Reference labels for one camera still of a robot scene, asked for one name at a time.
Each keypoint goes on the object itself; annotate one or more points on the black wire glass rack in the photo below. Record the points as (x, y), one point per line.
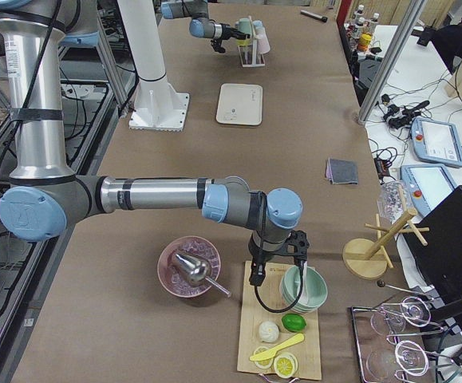
(412, 336)

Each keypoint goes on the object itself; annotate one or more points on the blue teach pendant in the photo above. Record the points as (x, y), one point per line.
(428, 185)
(436, 142)

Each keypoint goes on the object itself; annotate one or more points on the wooden mug tree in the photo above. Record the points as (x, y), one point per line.
(370, 260)

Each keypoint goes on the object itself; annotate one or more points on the lemon slice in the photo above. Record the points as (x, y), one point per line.
(285, 365)

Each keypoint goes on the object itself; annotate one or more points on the green plastic cup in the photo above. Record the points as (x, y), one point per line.
(244, 26)

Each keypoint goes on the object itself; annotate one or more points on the white ceramic spoon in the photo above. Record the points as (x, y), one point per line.
(303, 295)

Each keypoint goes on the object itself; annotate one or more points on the white wire cup rack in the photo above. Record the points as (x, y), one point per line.
(249, 55)

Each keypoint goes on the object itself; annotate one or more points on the metal ice scoop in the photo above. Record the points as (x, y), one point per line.
(196, 271)

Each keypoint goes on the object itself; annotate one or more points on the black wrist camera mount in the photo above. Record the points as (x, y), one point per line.
(296, 246)

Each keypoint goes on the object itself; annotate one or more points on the stacked green bowls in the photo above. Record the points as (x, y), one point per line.
(317, 289)

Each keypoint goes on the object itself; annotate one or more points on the white steamed bun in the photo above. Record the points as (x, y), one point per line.
(268, 332)

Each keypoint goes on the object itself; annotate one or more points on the aluminium frame post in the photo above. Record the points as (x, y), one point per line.
(396, 46)

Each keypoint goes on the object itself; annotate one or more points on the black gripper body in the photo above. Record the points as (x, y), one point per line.
(227, 30)
(282, 250)

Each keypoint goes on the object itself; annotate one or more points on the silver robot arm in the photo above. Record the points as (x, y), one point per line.
(201, 25)
(46, 196)

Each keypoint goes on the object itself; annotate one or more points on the yellow plastic knife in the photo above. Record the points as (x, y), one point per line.
(270, 353)

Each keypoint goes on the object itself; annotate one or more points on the cream rabbit tray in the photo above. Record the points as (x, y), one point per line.
(240, 104)

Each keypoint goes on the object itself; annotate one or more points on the metal tube with black cap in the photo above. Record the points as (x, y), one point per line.
(314, 16)

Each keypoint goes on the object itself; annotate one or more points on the green lime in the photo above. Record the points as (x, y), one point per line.
(293, 322)

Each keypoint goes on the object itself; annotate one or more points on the pink bowl with ice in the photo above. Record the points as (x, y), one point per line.
(169, 276)

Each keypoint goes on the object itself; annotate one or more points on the pink plastic cup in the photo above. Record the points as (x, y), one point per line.
(263, 45)

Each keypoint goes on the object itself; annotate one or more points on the grey folded cloth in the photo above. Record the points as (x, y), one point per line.
(341, 171)

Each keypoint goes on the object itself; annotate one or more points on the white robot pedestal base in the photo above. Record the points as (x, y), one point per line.
(157, 106)

